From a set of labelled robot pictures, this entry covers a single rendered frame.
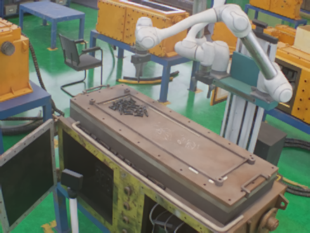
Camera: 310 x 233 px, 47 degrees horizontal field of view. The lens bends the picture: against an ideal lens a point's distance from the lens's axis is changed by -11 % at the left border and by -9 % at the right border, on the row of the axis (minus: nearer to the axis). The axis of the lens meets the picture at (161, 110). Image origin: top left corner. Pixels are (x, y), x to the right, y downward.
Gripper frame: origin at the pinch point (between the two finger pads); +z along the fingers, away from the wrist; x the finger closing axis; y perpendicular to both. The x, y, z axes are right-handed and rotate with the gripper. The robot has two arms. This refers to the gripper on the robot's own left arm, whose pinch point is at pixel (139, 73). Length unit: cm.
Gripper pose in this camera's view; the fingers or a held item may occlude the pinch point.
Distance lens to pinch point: 255.7
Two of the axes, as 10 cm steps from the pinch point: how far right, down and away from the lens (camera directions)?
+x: 7.1, -2.5, 6.6
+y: 7.0, 3.9, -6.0
